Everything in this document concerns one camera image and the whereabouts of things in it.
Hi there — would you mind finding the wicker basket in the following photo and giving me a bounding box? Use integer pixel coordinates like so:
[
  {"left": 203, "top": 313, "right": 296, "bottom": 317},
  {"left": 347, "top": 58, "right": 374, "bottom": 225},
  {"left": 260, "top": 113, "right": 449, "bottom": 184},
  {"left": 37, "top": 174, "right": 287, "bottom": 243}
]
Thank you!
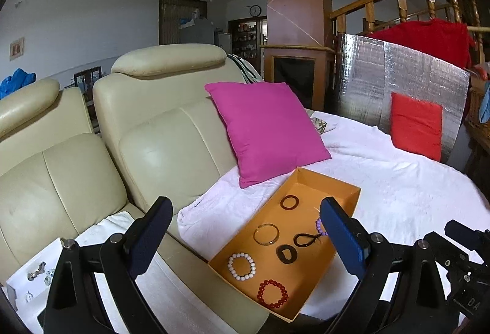
[{"left": 465, "top": 88, "right": 490, "bottom": 140}]

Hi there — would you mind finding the blue cloth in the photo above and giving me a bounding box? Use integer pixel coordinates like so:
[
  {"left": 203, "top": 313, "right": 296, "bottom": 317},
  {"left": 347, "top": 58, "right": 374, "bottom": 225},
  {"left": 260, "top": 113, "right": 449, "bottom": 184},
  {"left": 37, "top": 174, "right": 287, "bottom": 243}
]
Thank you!
[{"left": 0, "top": 68, "right": 36, "bottom": 99}]

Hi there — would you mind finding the orange cardboard box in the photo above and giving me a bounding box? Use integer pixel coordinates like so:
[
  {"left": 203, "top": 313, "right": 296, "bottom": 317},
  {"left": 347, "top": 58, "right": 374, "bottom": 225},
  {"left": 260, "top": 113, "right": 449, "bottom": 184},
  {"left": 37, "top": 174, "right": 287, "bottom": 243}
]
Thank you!
[{"left": 209, "top": 168, "right": 360, "bottom": 322}]

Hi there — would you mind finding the magenta pillow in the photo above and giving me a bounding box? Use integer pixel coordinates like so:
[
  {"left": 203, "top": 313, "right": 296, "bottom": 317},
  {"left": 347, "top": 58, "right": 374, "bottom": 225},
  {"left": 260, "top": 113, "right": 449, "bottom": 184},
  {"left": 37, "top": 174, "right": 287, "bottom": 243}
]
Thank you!
[{"left": 205, "top": 82, "right": 331, "bottom": 189}]

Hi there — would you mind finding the red cloth on railing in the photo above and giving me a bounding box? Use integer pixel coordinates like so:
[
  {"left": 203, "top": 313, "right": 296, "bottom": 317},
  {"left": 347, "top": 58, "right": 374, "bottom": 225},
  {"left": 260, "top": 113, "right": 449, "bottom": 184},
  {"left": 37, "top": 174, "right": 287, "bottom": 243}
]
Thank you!
[{"left": 369, "top": 19, "right": 475, "bottom": 68}]

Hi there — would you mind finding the wooden cabinet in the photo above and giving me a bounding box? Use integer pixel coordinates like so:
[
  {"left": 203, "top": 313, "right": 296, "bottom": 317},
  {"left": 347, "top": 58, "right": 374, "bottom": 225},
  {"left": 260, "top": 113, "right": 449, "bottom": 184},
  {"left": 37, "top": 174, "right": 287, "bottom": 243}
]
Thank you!
[{"left": 261, "top": 44, "right": 335, "bottom": 111}]

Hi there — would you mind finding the dark maroon bangle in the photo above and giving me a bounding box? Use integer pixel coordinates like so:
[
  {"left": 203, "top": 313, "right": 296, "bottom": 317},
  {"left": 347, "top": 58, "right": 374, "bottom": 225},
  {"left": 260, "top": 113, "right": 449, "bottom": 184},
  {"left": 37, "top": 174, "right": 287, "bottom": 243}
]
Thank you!
[{"left": 280, "top": 195, "right": 300, "bottom": 210}]

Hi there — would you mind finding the white jewelry card box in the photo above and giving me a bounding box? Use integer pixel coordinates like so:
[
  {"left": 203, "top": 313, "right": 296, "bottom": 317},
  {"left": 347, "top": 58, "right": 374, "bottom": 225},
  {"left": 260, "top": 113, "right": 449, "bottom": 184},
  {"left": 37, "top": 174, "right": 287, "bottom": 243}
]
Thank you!
[{"left": 2, "top": 239, "right": 62, "bottom": 313}]

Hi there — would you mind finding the red cushion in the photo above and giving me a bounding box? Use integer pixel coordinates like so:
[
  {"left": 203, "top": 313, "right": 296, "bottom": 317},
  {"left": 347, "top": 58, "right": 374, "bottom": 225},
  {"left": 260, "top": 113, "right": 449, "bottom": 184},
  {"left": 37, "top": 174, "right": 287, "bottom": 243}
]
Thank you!
[{"left": 390, "top": 93, "right": 443, "bottom": 161}]

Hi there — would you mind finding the white towel on sofa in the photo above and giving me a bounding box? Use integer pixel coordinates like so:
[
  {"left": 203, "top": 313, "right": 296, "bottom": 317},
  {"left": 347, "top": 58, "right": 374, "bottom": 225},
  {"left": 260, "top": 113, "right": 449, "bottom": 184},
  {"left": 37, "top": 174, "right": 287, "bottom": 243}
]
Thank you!
[{"left": 15, "top": 210, "right": 239, "bottom": 334}]

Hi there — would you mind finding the black scrunchie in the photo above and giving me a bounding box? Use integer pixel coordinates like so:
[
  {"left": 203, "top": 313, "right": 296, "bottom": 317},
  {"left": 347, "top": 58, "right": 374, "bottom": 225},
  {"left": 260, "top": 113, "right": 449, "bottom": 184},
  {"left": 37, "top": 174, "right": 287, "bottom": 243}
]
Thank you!
[{"left": 276, "top": 244, "right": 298, "bottom": 265}]

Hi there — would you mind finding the cream leather sofa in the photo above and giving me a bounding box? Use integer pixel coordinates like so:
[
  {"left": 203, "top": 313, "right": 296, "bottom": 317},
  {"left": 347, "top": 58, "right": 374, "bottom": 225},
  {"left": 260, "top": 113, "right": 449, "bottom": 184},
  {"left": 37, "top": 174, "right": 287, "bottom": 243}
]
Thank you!
[{"left": 0, "top": 43, "right": 271, "bottom": 334}]

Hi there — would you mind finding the wooden stair railing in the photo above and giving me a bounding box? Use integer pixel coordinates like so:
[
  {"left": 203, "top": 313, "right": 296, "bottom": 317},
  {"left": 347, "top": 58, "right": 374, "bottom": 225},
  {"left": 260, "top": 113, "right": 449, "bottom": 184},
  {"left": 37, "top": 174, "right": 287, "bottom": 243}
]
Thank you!
[{"left": 330, "top": 0, "right": 489, "bottom": 63}]

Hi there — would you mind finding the red bead bracelet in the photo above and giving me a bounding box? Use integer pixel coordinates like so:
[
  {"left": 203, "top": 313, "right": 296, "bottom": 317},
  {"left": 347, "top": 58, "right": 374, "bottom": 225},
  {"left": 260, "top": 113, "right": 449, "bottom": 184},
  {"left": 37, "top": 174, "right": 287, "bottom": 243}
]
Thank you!
[{"left": 256, "top": 278, "right": 289, "bottom": 311}]

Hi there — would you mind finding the black looped hair tie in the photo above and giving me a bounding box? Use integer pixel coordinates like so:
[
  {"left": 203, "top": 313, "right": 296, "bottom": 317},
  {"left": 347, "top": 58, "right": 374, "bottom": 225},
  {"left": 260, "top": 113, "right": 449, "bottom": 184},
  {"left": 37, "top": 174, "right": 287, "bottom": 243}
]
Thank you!
[{"left": 292, "top": 232, "right": 325, "bottom": 248}]

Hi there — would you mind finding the round wall clock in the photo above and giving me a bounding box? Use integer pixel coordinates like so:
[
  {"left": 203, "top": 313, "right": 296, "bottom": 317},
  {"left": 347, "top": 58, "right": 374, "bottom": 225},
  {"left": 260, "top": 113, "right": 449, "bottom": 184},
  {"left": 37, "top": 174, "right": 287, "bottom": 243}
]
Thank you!
[{"left": 249, "top": 5, "right": 262, "bottom": 17}]

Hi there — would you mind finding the silver foil insulation panel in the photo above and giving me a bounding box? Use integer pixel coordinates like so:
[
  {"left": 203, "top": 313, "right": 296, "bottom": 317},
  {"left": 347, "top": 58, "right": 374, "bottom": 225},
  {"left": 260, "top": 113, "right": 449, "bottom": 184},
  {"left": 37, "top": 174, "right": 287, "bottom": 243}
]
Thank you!
[{"left": 334, "top": 34, "right": 470, "bottom": 162}]

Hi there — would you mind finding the thin metal bangle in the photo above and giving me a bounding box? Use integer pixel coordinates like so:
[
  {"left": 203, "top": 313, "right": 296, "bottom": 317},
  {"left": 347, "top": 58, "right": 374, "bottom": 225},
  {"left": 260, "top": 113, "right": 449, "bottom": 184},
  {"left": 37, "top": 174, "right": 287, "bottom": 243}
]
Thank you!
[{"left": 252, "top": 223, "right": 280, "bottom": 246}]

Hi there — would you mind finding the white bead bracelet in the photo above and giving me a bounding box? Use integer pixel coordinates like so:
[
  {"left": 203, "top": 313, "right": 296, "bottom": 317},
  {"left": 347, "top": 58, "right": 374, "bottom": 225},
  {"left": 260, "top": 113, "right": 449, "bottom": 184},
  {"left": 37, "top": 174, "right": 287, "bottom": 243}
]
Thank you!
[{"left": 227, "top": 251, "right": 258, "bottom": 282}]

